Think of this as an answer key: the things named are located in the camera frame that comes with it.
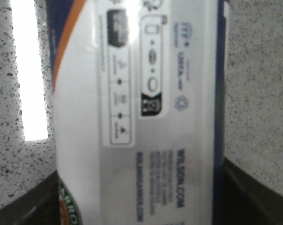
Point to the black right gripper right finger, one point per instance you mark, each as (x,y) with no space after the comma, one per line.
(248,202)

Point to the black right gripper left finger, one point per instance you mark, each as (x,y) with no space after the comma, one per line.
(40,206)

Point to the white blue tennis ball can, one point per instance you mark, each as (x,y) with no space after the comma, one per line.
(138,103)

